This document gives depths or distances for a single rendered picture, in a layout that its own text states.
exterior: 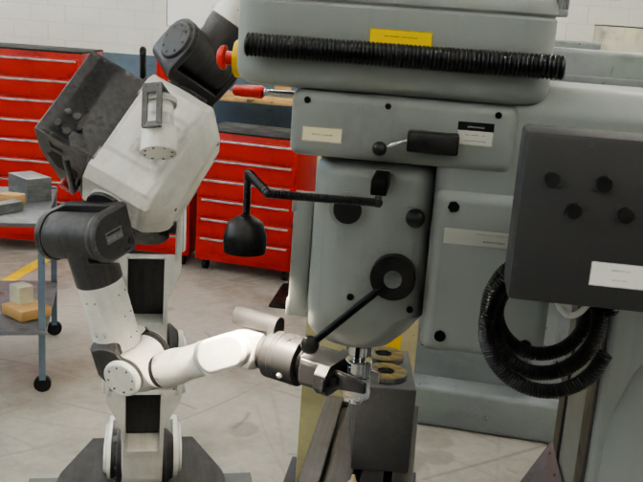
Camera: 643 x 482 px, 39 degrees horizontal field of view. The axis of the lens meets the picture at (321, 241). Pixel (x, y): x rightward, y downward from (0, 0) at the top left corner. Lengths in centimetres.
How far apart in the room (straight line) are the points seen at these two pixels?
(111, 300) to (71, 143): 30
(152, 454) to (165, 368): 64
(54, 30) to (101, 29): 60
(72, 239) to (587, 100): 93
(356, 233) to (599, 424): 46
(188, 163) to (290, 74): 48
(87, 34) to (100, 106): 951
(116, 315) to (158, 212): 21
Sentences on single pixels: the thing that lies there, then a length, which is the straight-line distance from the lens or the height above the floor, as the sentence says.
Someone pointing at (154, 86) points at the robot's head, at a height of 169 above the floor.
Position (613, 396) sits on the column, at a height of 132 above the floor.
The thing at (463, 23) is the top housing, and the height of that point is 184.
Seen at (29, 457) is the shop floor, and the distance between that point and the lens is 396.
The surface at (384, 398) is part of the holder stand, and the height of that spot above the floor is 109.
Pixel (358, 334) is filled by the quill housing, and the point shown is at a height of 134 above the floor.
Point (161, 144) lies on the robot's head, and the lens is 163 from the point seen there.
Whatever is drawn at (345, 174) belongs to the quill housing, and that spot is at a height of 160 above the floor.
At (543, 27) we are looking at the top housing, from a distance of 133.
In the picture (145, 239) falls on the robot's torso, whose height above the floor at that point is 130.
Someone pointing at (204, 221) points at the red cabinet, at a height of 36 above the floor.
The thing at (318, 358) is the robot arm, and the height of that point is 126.
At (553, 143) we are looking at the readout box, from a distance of 110.
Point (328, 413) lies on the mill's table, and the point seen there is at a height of 93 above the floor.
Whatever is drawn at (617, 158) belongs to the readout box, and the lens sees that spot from 111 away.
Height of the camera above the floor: 184
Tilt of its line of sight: 14 degrees down
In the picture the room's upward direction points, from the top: 4 degrees clockwise
